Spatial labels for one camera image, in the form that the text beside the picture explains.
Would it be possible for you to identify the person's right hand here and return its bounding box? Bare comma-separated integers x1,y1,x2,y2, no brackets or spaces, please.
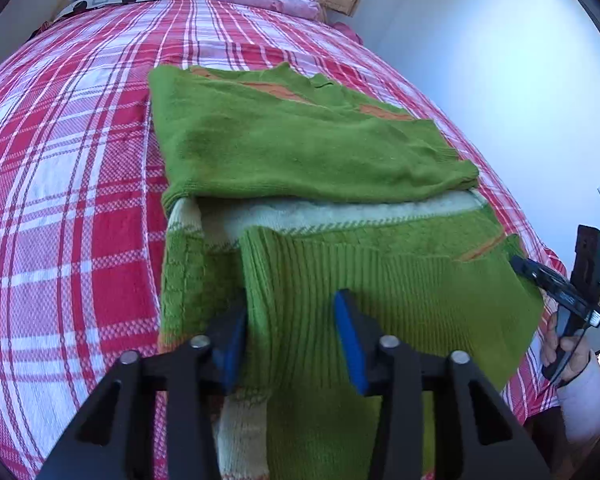
540,313,591,386

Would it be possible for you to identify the green striped knit sweater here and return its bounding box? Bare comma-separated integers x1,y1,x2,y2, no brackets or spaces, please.
148,64,543,479

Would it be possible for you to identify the red white plaid bedspread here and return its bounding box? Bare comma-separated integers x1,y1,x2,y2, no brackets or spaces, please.
0,0,559,479

